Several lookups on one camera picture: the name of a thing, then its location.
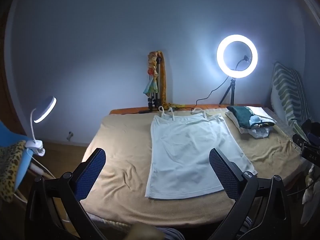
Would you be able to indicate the black gooseneck phone holder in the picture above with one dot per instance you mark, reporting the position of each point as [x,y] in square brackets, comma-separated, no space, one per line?
[240,62]

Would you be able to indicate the white camisole top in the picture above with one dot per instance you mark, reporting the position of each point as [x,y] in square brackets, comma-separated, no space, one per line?
[190,150]

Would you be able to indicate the printed folded garment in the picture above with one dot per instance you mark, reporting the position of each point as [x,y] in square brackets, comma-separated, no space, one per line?
[262,124]

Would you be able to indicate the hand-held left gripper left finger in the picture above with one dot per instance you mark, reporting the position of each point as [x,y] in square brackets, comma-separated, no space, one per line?
[92,172]

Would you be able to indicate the folded tripod with colourful scarf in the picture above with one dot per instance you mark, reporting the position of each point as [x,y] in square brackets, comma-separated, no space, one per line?
[151,67]

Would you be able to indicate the green white striped blanket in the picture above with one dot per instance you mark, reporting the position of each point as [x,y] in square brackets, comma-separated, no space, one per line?
[285,92]

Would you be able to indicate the white folded garment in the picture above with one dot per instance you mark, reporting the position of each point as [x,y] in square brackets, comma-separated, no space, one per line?
[260,132]

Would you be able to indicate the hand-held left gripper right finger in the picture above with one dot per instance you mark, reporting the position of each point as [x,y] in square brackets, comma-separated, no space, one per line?
[222,175]

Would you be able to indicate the person's striped trousers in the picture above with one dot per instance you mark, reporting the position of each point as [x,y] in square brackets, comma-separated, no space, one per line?
[172,233]

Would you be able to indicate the pile of dark clothes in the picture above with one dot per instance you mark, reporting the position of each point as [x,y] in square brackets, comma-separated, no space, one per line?
[310,127]

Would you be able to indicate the white clip lamp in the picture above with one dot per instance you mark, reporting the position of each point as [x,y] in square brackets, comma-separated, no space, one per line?
[45,107]

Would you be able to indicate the dark green folded garment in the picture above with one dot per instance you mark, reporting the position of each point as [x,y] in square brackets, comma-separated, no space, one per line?
[242,115]

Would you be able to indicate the white cloth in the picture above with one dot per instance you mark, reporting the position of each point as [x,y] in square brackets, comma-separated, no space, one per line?
[311,192]

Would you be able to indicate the leopard print cloth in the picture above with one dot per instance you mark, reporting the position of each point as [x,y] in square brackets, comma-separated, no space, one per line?
[10,165]

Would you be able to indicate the tan blanket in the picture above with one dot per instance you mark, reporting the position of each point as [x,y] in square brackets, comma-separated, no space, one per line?
[120,155]

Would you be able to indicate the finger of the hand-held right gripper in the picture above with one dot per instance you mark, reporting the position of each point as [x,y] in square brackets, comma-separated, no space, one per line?
[301,142]

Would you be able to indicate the blue chair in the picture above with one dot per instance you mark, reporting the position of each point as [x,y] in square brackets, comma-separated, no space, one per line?
[25,165]

